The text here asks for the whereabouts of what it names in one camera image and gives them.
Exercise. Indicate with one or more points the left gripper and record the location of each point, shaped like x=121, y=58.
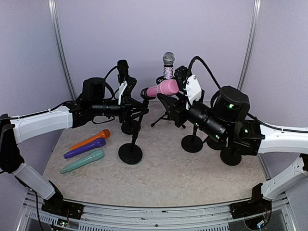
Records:
x=126, y=103

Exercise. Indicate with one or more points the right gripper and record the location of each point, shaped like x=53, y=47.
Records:
x=175, y=110

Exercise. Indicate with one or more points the pink toy microphone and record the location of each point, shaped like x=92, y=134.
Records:
x=149, y=93

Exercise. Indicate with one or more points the orange toy microphone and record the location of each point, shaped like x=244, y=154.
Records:
x=102, y=134

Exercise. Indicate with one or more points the purple toy microphone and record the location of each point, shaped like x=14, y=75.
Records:
x=98, y=143

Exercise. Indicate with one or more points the mint green toy microphone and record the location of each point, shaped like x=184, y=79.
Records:
x=94, y=156

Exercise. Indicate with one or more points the short black microphone stand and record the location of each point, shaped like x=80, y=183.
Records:
x=216, y=145

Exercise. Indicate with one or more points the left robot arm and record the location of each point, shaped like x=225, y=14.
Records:
x=70, y=114

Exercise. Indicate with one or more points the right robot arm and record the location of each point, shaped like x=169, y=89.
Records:
x=232, y=130

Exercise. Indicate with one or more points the black tripod microphone stand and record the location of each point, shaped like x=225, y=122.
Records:
x=161, y=118

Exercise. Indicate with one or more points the silver glitter microphone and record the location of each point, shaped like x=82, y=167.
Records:
x=168, y=60

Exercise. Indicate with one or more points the black wireless microphone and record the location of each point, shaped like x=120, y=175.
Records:
x=123, y=74

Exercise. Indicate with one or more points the right aluminium frame post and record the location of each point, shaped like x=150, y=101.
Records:
x=250, y=43

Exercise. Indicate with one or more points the aluminium frame post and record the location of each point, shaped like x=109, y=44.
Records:
x=250, y=43
x=60, y=48

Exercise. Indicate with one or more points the left aluminium frame post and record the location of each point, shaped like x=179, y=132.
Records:
x=60, y=48

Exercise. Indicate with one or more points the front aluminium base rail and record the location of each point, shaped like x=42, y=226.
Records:
x=96, y=217

